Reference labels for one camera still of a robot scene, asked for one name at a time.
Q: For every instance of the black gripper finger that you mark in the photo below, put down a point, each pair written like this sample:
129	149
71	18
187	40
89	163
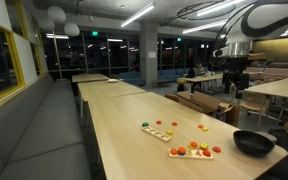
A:
243	81
227	81

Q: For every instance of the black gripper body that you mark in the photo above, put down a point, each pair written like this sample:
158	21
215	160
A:
236	65

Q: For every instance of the orange round peg token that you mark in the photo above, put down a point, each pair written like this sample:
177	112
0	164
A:
174	151
182	150
206	153
216	149

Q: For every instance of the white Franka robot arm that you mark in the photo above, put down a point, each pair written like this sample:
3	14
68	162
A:
270	15

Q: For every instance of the yellow block token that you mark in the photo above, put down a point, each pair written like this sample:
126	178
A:
169	132
205	128

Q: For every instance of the flat orange disc token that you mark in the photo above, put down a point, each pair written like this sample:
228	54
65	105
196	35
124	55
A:
174	123
158	122

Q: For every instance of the small yellow token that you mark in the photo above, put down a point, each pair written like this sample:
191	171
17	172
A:
190	146

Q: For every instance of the wooden peg holder board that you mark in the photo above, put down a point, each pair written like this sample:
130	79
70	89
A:
190	157

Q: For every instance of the blue round peg token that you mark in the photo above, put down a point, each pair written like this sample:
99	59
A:
182	154

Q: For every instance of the green block token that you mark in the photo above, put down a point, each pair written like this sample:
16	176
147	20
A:
145	124

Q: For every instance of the light wooden chair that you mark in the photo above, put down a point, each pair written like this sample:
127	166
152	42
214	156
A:
254	103

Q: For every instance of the wooden cafe table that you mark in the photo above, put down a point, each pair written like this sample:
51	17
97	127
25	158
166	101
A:
200	79

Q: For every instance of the seated person light top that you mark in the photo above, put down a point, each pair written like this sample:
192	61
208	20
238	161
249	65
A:
199	69

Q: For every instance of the wide wooden table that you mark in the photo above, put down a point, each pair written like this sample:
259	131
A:
277	86

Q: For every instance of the seated person dark top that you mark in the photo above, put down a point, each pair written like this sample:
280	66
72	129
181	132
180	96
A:
190	72

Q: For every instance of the yellow chair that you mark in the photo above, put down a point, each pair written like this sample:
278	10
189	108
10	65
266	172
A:
181	81

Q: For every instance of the blue sofa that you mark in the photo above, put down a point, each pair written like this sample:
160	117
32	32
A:
172	74
132	78

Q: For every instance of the brown chair back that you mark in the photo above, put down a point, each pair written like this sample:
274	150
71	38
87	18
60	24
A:
172	97

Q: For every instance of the grey round disc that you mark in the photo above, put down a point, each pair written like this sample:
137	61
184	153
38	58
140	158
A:
268	134

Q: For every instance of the black bowl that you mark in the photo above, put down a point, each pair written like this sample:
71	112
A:
253	143

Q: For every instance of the green exit sign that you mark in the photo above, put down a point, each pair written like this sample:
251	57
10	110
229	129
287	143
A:
95	33
179	39

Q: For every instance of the low wooden bench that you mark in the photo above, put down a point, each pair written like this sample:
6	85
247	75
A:
162	81

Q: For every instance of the concrete pillar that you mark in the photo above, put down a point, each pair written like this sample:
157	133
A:
149	70

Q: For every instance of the white paper sign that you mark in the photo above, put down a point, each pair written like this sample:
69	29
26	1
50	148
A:
152	54

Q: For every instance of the wooden slotted tray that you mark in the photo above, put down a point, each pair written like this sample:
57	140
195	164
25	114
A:
144	129

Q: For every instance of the white plate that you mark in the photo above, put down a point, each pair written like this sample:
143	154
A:
112	80

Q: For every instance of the long wooden table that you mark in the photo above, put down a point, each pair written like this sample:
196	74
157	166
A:
107	89

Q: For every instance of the short wooden table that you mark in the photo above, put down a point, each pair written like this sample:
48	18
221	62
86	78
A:
89	77

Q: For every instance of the white pendant lamp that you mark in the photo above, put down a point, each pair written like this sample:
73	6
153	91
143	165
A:
71	29
46	24
56	14

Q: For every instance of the grey upholstered bench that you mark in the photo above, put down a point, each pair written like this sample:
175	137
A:
34	133

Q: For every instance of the large yellow framed window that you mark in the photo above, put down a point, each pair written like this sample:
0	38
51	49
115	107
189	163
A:
0	60

